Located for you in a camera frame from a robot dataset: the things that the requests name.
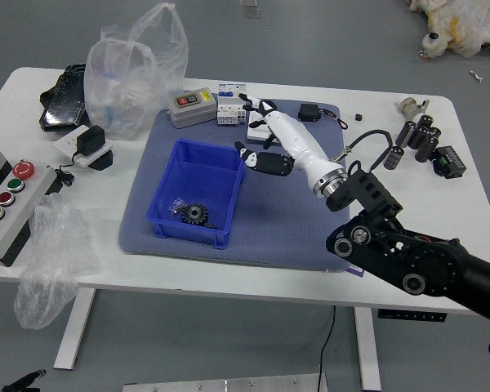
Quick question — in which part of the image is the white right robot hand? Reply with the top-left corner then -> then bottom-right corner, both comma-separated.
234,92 -> 338,188

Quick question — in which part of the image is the black-white left robot hand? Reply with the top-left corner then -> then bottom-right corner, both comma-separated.
0,369 -> 48,392

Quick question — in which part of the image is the big black bevel gear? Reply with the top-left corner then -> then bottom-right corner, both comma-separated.
180,203 -> 210,228

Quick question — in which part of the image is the small black box module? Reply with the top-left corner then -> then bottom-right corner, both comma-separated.
298,103 -> 323,124

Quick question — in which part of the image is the grey multi-button control box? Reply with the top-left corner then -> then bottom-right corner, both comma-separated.
0,146 -> 59,269

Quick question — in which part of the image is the white circuit breaker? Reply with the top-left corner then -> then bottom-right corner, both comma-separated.
216,83 -> 248,127

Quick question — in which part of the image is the white table leg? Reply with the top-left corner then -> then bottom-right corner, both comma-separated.
353,308 -> 383,391
53,287 -> 97,371

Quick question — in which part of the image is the blue plastic bin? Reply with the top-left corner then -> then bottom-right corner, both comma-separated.
145,138 -> 247,250

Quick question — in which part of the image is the blue-grey table mat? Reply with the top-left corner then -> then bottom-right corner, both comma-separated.
118,99 -> 354,274

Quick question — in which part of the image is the grey-white round connector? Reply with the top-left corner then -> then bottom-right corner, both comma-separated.
397,96 -> 430,120

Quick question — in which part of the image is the crumpled clear plastic bag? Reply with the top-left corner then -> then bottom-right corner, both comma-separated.
14,192 -> 101,331

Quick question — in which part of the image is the small clear screw bag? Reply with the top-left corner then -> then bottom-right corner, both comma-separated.
167,197 -> 187,218

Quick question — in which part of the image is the black module with green terminals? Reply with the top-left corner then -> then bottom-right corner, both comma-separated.
430,145 -> 468,180

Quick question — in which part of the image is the large clear plastic bag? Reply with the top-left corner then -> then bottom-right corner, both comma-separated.
83,2 -> 189,140

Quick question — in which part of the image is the black block under socket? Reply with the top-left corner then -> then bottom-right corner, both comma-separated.
87,149 -> 116,172

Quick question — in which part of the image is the plastic-wrapped plush toy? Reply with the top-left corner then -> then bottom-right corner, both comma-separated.
405,0 -> 490,59

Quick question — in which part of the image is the black power adapter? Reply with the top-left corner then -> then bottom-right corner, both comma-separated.
73,125 -> 107,158

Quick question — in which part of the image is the black table height controller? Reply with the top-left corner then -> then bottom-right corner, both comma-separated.
376,310 -> 448,324

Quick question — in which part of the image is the black glossy bag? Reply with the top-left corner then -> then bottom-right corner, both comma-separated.
38,63 -> 89,132

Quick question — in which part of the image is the white switch plate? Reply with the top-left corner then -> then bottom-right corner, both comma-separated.
246,112 -> 281,144

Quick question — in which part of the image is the grey push-button switch box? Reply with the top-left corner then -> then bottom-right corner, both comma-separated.
166,88 -> 219,130

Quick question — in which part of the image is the black hanging power cable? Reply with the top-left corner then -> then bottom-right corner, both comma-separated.
316,305 -> 338,392

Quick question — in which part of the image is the black adapter cable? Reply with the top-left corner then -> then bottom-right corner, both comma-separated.
55,151 -> 82,187

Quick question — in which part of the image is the white wall socket plate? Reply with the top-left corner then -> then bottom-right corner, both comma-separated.
52,125 -> 114,169

